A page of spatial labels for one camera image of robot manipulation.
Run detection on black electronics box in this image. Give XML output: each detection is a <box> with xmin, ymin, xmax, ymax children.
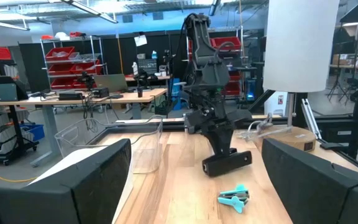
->
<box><xmin>91</xmin><ymin>87</ymin><xmax>110</xmax><ymax>99</ymax></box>
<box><xmin>58</xmin><ymin>91</ymin><xmax>84</xmax><ymax>101</ymax></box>

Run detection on blue crate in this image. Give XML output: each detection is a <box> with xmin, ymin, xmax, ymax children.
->
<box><xmin>19</xmin><ymin>123</ymin><xmax>45</xmax><ymax>142</ymax></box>

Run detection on clear lamp cable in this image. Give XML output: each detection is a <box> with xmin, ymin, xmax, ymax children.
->
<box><xmin>236</xmin><ymin>112</ymin><xmax>293</xmax><ymax>142</ymax></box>

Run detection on black parts cart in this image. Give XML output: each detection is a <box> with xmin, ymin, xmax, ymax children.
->
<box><xmin>0</xmin><ymin>58</ymin><xmax>40</xmax><ymax>166</ymax></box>

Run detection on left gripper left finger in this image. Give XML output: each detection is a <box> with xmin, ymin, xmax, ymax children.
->
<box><xmin>0</xmin><ymin>138</ymin><xmax>132</xmax><ymax>224</ymax></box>

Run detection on white paper sheet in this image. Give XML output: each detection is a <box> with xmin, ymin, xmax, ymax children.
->
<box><xmin>134</xmin><ymin>34</ymin><xmax>148</xmax><ymax>48</ymax></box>

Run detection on clear plastic bin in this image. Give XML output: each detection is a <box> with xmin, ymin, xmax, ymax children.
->
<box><xmin>54</xmin><ymin>115</ymin><xmax>163</xmax><ymax>175</ymax></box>

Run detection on silver metal bar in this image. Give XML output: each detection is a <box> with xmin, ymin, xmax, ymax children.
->
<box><xmin>301</xmin><ymin>98</ymin><xmax>323</xmax><ymax>141</ymax></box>

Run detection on teal staple remover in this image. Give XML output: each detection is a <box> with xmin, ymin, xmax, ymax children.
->
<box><xmin>218</xmin><ymin>184</ymin><xmax>250</xmax><ymax>214</ymax></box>

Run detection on metal wire shelf rack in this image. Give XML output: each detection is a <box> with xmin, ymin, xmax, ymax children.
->
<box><xmin>40</xmin><ymin>34</ymin><xmax>108</xmax><ymax>91</ymax></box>

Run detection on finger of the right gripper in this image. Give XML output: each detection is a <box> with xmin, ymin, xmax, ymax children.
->
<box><xmin>219</xmin><ymin>128</ymin><xmax>237</xmax><ymax>156</ymax></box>
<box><xmin>204</xmin><ymin>129</ymin><xmax>225</xmax><ymax>156</ymax></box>

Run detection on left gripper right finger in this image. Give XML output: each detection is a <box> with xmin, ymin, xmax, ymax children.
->
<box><xmin>261</xmin><ymin>138</ymin><xmax>358</xmax><ymax>224</ymax></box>

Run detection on grey laptop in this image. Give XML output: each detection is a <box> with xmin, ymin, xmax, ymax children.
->
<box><xmin>93</xmin><ymin>73</ymin><xmax>129</xmax><ymax>93</ymax></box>

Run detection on wooden desk grey legs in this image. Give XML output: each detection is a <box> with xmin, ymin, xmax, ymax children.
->
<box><xmin>0</xmin><ymin>88</ymin><xmax>169</xmax><ymax>168</ymax></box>

